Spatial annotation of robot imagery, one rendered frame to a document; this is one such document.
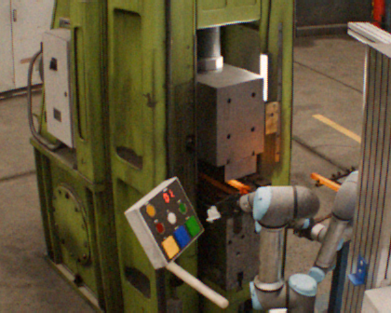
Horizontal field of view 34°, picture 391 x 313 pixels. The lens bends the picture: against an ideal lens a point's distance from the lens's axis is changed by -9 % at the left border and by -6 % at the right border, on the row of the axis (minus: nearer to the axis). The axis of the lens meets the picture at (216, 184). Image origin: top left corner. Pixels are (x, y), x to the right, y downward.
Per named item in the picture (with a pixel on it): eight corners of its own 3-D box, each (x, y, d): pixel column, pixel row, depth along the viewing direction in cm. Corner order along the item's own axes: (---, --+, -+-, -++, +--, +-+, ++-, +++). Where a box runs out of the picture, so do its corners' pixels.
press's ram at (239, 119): (276, 147, 350) (277, 74, 333) (216, 168, 329) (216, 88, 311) (223, 124, 380) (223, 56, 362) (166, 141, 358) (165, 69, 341)
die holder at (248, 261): (279, 266, 377) (283, 195, 358) (226, 292, 356) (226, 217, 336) (216, 228, 417) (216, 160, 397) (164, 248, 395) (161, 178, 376)
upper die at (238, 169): (255, 171, 347) (256, 154, 343) (224, 183, 336) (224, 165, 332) (204, 146, 376) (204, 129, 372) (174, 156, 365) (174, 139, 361)
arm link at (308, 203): (327, 182, 241) (305, 207, 288) (296, 183, 240) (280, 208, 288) (328, 214, 238) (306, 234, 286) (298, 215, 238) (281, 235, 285)
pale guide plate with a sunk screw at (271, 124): (277, 131, 365) (278, 102, 357) (265, 135, 360) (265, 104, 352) (275, 130, 366) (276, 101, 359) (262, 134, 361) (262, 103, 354)
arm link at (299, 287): (316, 313, 263) (320, 286, 257) (284, 316, 263) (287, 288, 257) (313, 296, 274) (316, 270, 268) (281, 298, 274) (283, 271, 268)
